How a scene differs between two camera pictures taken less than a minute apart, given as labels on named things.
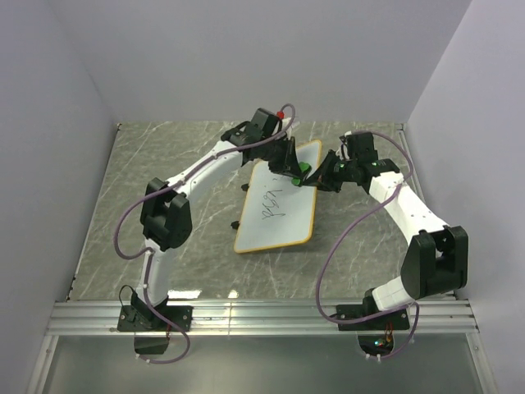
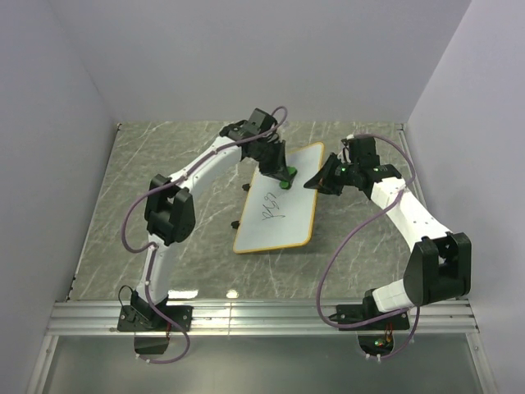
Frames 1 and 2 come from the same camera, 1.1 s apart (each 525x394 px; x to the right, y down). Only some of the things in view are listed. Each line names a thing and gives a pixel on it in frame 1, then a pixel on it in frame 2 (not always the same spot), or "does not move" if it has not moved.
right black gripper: x=321 y=178 does not move
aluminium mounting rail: x=255 y=318 does not move
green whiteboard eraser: x=305 y=167 to x=285 y=185
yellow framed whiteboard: x=276 y=212 does not move
